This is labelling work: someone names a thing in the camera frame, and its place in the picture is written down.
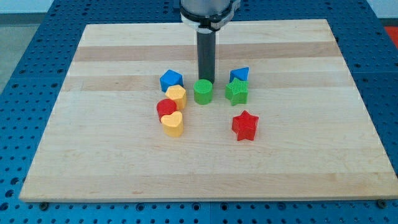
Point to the green star block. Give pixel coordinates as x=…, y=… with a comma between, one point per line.
x=237, y=92

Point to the red star block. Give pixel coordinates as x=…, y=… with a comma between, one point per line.
x=245, y=126

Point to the green cylinder block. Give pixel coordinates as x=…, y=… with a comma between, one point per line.
x=203, y=91

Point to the yellow heart block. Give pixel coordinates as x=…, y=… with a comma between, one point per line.
x=172, y=124

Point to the yellow hexagon block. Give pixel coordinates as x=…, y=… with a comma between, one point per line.
x=178, y=94

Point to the red cylinder block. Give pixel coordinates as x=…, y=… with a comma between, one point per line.
x=165, y=107

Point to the blue cube block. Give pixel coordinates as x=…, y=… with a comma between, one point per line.
x=170, y=78

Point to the blue triangle block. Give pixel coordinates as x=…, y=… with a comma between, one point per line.
x=239, y=73

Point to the black cylindrical pointer rod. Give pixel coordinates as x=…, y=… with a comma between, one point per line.
x=206, y=56

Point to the wooden board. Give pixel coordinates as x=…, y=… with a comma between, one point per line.
x=104, y=142

